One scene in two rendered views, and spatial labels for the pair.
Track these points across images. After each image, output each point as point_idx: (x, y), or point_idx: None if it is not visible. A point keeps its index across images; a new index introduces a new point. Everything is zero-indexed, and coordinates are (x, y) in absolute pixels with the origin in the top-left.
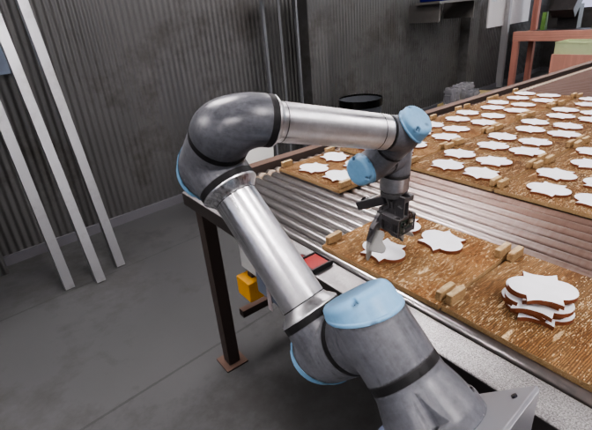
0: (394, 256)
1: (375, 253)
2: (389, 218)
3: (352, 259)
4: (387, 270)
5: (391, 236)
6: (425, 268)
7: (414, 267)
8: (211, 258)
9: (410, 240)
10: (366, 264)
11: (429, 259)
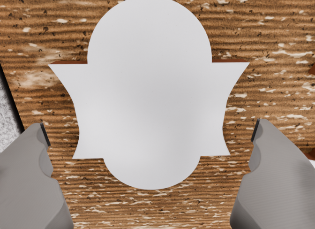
0: (136, 173)
1: (100, 117)
2: None
3: (6, 58)
4: (79, 180)
5: (292, 41)
6: (168, 226)
7: (150, 211)
8: None
9: (296, 117)
10: (36, 122)
11: (212, 212)
